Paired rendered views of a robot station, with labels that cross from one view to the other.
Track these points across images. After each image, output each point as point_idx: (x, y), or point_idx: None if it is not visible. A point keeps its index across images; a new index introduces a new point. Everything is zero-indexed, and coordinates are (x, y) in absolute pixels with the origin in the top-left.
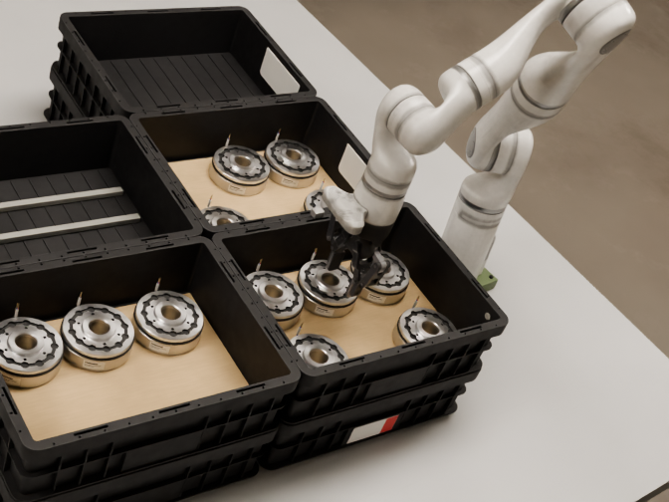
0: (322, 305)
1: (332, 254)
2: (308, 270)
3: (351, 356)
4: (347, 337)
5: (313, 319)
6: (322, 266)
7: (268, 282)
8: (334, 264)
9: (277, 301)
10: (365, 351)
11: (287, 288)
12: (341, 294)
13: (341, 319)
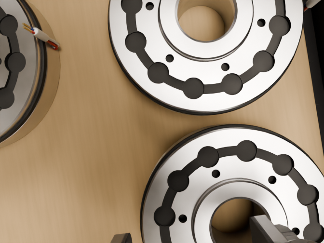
0: (156, 166)
1: (280, 237)
2: (294, 173)
3: (14, 196)
4: (75, 213)
5: (146, 141)
6: (304, 226)
7: (243, 6)
8: (257, 242)
9: (161, 6)
10: (25, 241)
11: (220, 69)
12: (178, 242)
13: (137, 223)
